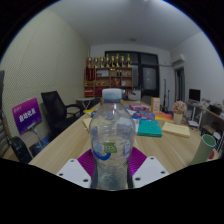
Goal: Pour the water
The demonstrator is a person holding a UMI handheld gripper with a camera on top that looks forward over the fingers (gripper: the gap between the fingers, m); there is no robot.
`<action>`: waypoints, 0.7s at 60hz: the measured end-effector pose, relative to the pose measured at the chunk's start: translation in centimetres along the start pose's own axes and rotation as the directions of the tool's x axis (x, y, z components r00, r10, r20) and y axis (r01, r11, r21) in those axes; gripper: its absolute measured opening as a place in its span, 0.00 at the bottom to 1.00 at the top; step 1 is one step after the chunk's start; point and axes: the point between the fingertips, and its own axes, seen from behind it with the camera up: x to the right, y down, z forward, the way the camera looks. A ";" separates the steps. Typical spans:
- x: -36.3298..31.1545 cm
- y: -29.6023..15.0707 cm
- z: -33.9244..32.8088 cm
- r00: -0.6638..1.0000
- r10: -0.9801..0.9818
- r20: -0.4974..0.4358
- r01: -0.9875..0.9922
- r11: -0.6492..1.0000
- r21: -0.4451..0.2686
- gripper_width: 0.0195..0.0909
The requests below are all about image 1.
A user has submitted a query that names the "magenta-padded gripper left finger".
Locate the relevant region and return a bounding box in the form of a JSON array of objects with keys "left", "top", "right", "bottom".
[{"left": 56, "top": 148, "right": 98, "bottom": 190}]

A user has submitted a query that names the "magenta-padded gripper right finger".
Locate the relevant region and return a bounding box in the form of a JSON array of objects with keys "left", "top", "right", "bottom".
[{"left": 128, "top": 147, "right": 170, "bottom": 190}]

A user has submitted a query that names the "clear plastic water bottle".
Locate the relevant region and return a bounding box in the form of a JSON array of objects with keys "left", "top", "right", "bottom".
[{"left": 88, "top": 87, "right": 137, "bottom": 191}]

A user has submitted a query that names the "teal book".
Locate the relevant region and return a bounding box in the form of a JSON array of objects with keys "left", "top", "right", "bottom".
[{"left": 136, "top": 119, "right": 163, "bottom": 138}]

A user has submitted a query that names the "pale yellow notebook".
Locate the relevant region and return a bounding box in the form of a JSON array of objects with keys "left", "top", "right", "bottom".
[
  {"left": 82, "top": 117, "right": 94, "bottom": 134},
  {"left": 161, "top": 121, "right": 191, "bottom": 139}
]

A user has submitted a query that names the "blue colourful book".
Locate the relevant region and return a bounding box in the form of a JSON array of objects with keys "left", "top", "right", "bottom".
[{"left": 132, "top": 111, "right": 156, "bottom": 122}]

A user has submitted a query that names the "orange book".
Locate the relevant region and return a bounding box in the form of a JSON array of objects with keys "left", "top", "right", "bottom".
[{"left": 154, "top": 111, "right": 174, "bottom": 122}]

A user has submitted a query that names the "green cup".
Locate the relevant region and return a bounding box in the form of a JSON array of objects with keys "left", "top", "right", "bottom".
[{"left": 189, "top": 133, "right": 217, "bottom": 167}]

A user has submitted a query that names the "black bag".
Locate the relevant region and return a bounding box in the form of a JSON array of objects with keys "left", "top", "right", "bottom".
[{"left": 8, "top": 135, "right": 34, "bottom": 164}]

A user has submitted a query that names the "pink flat box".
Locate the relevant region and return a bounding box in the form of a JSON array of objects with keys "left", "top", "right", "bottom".
[{"left": 128, "top": 104, "right": 150, "bottom": 112}]

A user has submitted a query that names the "black office chair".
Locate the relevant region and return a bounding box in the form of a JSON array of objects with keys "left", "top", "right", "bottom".
[{"left": 40, "top": 90, "right": 86, "bottom": 138}]

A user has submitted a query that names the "small brown cardboard box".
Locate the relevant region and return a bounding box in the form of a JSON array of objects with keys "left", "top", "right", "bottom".
[{"left": 150, "top": 96, "right": 161, "bottom": 114}]

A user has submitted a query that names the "potted pink flower bouquet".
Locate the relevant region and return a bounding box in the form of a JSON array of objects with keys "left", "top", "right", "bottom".
[{"left": 172, "top": 100, "right": 188, "bottom": 126}]

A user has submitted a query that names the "small round white table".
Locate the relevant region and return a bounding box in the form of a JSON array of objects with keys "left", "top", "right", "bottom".
[{"left": 75, "top": 97, "right": 96, "bottom": 109}]

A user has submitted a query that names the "purple sign board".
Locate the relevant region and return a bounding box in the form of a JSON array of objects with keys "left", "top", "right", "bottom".
[{"left": 11, "top": 97, "right": 43, "bottom": 136}]

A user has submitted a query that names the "black computer monitor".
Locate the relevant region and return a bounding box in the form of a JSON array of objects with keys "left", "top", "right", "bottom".
[{"left": 188, "top": 88, "right": 202, "bottom": 103}]

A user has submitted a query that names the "wooden shelf unit with trophies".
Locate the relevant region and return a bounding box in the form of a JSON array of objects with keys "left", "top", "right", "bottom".
[{"left": 83, "top": 53, "right": 134, "bottom": 98}]

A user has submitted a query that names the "white air conditioner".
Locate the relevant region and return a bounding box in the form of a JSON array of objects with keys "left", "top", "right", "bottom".
[{"left": 171, "top": 53, "right": 186, "bottom": 66}]

